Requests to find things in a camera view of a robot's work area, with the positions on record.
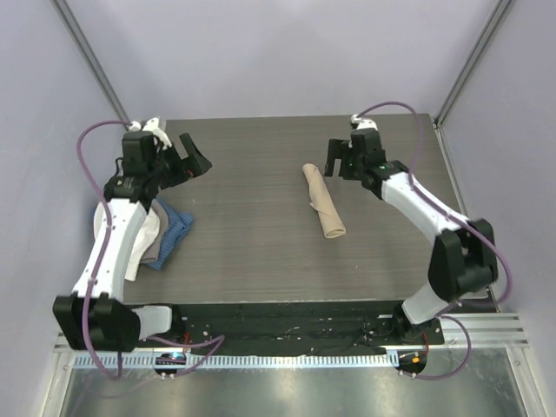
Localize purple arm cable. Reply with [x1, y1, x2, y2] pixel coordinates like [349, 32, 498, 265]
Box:
[76, 120, 226, 380]
[352, 101, 516, 382]

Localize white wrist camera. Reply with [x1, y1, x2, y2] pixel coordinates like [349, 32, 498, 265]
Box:
[350, 114, 378, 134]
[127, 117, 173, 149]

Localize slotted grey cable duct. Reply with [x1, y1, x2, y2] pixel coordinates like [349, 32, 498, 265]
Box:
[73, 352, 400, 369]

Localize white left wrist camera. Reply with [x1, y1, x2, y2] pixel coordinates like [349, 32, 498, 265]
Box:
[127, 117, 173, 149]

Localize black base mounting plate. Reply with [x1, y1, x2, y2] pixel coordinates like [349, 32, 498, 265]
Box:
[159, 301, 445, 357]

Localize beige cloth napkin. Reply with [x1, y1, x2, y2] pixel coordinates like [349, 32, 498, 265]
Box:
[302, 163, 347, 239]

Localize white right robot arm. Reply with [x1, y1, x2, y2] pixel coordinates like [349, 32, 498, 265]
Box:
[324, 128, 499, 343]

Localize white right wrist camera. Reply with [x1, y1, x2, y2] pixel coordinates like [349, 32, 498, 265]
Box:
[350, 114, 378, 134]

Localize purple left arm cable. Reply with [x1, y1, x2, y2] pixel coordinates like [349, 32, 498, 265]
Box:
[76, 120, 226, 380]

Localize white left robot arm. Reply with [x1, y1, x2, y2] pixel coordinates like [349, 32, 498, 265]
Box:
[52, 130, 212, 353]

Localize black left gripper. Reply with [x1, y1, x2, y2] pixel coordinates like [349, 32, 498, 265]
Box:
[148, 134, 210, 189]

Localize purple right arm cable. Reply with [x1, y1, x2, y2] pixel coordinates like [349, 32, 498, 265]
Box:
[352, 101, 516, 382]

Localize blue plaid cloth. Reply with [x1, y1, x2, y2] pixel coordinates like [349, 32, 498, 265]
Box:
[144, 198, 194, 270]

